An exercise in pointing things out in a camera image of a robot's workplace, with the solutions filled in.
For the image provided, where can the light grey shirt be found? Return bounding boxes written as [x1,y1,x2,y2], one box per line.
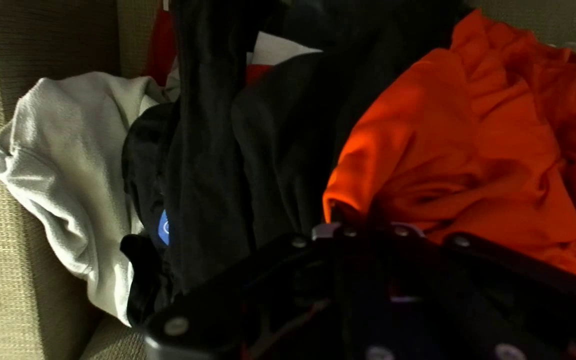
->
[0,72,163,323]

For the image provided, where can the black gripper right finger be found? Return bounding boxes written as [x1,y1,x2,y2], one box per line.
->
[389,222,576,331]

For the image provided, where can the beige fabric couch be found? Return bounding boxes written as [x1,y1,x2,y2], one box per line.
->
[0,0,157,360]

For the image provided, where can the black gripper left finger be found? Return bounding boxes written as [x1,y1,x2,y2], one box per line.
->
[143,225,341,355]

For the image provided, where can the orange shirt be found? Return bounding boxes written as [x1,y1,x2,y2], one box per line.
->
[321,11,576,275]

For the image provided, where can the pile of black clothes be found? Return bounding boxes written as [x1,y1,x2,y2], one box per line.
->
[120,0,467,329]

